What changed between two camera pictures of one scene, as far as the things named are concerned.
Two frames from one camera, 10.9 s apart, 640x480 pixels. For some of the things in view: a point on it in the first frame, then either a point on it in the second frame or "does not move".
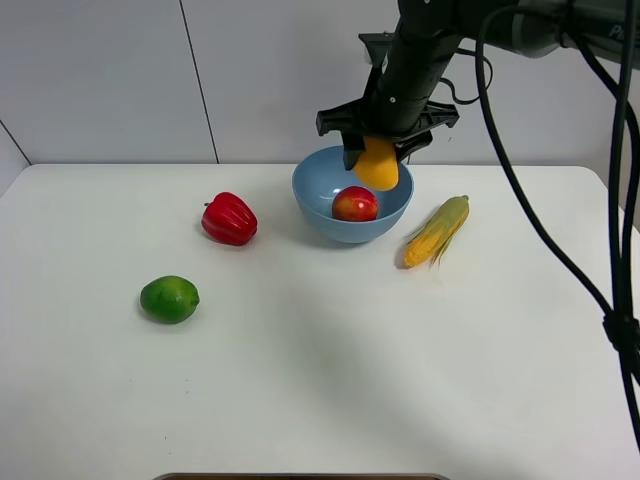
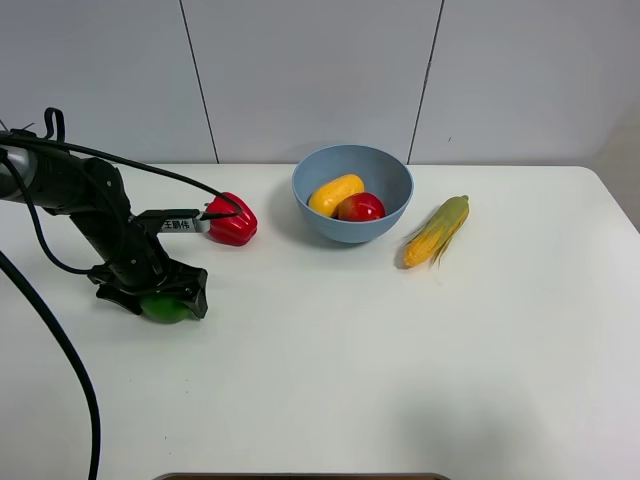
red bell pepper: (229, 219) does not move
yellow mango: (378, 166) → (326, 197)
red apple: (355, 204) does not move
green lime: (169, 300) does not move
